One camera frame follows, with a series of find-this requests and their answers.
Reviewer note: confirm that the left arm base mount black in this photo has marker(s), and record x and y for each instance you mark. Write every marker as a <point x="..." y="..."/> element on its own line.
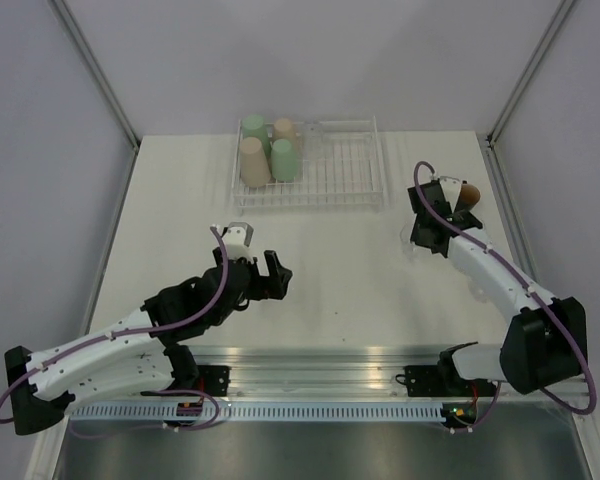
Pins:
<point x="211" y="379"/>

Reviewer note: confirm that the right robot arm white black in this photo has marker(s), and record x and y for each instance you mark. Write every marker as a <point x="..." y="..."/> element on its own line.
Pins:
<point x="545" y="342"/>

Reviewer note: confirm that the white slotted cable duct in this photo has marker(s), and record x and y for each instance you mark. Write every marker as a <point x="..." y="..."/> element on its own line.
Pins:
<point x="418" y="412"/>

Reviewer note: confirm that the aluminium frame post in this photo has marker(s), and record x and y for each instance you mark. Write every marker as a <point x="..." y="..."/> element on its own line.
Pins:
<point x="84" y="51"/>
<point x="551" y="32"/>

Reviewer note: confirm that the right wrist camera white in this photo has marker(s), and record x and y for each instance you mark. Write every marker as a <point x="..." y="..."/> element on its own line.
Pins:
<point x="451" y="187"/>

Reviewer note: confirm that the green cup front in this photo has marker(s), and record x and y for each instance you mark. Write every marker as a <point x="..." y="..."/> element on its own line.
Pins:
<point x="284" y="161"/>

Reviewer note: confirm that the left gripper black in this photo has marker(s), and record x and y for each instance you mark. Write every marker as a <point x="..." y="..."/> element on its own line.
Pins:
<point x="273" y="286"/>

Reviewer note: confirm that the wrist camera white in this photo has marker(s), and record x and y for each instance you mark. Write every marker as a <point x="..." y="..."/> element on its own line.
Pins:
<point x="237" y="238"/>
<point x="451" y="187"/>

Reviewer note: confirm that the right aluminium frame post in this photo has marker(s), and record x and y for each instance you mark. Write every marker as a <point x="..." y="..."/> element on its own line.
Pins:
<point x="551" y="32"/>

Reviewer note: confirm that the beige cup rear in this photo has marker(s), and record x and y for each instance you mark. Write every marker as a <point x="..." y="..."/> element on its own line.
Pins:
<point x="284" y="128"/>

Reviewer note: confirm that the green cup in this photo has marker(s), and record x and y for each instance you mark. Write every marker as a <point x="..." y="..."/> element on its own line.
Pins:
<point x="254" y="126"/>
<point x="284" y="161"/>

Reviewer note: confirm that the aluminium mounting rail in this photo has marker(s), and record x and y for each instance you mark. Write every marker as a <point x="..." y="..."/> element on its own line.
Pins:
<point x="258" y="372"/>

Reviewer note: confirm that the beige cup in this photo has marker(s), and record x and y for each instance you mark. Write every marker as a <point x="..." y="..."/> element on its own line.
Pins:
<point x="284" y="128"/>
<point x="254" y="168"/>

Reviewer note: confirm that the white wire dish rack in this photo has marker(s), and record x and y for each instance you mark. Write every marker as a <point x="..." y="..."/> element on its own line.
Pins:
<point x="341" y="164"/>

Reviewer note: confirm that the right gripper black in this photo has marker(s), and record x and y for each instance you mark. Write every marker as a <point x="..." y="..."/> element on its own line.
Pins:
<point x="414" y="236"/>

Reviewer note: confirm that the beige cup front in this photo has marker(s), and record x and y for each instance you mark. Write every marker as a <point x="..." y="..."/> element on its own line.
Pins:
<point x="254" y="168"/>

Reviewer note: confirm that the dark brown mug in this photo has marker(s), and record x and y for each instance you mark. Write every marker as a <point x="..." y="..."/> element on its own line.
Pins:
<point x="469" y="197"/>

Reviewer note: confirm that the left aluminium frame post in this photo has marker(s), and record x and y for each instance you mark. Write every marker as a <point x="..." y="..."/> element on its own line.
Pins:
<point x="84" y="51"/>

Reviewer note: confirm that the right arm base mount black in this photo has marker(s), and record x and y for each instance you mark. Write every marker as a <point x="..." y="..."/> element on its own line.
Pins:
<point x="432" y="381"/>

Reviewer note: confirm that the green cup rear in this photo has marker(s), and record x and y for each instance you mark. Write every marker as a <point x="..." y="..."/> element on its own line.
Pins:
<point x="254" y="126"/>

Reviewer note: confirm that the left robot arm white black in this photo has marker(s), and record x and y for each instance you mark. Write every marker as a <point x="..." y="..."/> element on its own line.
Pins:
<point x="140" y="354"/>

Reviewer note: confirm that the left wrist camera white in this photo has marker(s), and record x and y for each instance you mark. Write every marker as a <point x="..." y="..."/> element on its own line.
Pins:
<point x="237" y="238"/>

